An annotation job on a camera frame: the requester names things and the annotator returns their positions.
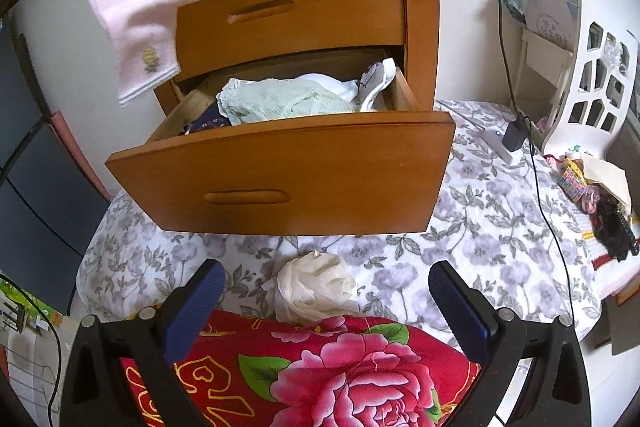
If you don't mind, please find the pink sock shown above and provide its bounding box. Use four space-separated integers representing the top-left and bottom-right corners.
69 0 212 108

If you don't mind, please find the navy patterned sock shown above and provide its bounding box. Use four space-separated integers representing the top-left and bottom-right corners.
182 99 233 135

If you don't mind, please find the colourful bead roll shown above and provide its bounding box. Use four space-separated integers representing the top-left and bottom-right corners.
557 157 601 212

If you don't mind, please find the pale cloth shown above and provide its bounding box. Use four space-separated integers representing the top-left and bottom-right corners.
262 251 361 325

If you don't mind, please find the white shelf stand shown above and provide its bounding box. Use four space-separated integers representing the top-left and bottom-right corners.
510 27 571 118

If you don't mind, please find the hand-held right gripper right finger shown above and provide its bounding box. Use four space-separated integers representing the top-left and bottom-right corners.
428 260 592 427

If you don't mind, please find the mint green towel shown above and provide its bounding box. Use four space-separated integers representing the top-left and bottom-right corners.
216 77 361 126

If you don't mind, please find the black power adapter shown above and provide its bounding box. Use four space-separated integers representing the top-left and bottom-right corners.
502 119 527 152

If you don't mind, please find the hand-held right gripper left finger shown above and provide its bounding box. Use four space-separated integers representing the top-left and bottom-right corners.
59 258 227 427

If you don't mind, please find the black lace glove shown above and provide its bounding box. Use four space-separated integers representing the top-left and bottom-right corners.
592 199 638 263

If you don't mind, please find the beige cloth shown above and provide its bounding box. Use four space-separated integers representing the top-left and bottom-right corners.
580 154 633 208

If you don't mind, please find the grey floral quilt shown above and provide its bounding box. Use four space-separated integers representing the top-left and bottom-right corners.
75 99 603 348

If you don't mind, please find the red floral blanket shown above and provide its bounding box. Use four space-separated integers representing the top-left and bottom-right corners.
120 309 483 427

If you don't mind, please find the white power strip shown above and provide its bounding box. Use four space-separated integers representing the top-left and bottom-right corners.
480 126 521 165

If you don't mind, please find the dark cabinet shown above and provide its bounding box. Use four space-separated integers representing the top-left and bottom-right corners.
0 14 111 315

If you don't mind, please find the green printed paper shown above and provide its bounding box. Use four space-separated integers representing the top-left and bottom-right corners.
0 279 63 333

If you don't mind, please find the thin black wire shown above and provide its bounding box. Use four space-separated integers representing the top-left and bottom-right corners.
0 274 62 427

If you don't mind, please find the white striped mat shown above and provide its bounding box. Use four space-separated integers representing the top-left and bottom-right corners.
582 207 640 303

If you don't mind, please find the white garment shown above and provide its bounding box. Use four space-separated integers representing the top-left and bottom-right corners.
297 73 361 102

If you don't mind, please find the grey paper folder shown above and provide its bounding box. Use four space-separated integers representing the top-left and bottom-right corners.
502 0 583 52

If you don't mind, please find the wooden nightstand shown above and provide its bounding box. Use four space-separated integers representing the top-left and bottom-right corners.
152 0 441 112

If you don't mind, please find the white sock with dark trim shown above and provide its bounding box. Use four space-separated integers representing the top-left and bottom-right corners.
357 59 398 112

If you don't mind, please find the white cutout rack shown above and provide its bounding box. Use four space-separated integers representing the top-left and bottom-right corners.
542 0 640 158

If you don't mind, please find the black charging cable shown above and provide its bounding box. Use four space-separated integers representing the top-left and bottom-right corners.
436 0 581 323

